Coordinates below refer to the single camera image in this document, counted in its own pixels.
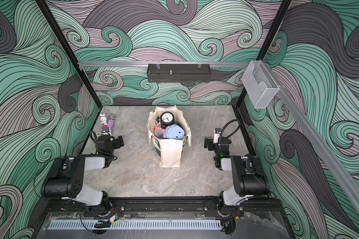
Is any clear acrylic wall holder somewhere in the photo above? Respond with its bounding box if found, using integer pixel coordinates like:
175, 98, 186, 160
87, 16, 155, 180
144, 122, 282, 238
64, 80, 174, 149
241, 60, 279, 109

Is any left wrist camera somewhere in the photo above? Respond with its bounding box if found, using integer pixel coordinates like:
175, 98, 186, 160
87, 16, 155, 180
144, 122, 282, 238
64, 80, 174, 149
95, 135, 115, 159

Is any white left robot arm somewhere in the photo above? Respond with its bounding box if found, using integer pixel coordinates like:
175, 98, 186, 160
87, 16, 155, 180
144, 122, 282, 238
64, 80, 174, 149
40, 135, 124, 209

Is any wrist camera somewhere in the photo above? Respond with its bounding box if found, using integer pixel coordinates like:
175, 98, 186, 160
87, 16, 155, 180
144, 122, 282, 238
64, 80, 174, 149
212, 128, 231, 158
95, 135, 115, 159

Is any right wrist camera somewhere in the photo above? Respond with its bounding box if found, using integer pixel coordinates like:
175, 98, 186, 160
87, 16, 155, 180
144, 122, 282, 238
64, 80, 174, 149
212, 128, 231, 158

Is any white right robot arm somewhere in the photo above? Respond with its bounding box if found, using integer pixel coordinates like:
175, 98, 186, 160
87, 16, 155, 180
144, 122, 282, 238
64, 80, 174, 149
204, 137, 270, 206

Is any floral canvas tote bag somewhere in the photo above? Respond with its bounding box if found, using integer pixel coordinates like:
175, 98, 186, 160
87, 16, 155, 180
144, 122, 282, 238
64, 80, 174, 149
147, 106, 191, 168

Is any black perforated wall tray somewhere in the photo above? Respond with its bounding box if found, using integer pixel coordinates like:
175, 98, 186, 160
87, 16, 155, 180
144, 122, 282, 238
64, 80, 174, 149
147, 64, 211, 83

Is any white rabbit figurine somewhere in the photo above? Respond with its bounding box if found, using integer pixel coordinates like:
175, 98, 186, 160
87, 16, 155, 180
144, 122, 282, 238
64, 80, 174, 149
100, 114, 108, 130

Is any pink twin-bell alarm clock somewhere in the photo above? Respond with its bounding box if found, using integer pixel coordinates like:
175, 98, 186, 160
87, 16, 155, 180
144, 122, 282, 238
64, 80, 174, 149
154, 125, 165, 139

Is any purple patterned tube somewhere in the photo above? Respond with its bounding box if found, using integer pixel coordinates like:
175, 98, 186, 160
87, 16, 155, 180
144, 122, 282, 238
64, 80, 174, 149
103, 115, 115, 135

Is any black twin-bell alarm clock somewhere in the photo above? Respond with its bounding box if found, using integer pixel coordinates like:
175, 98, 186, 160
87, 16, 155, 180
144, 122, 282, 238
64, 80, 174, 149
160, 112, 176, 128

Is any white slotted cable duct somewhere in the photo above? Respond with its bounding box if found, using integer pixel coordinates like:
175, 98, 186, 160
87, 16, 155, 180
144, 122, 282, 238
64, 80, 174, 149
47, 220, 221, 231

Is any light blue square clock back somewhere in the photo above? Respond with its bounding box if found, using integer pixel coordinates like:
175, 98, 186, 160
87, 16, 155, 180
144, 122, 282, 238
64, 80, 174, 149
163, 124, 185, 140

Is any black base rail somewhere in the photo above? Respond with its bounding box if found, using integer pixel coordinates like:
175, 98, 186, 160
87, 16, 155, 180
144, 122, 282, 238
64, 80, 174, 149
43, 196, 286, 219

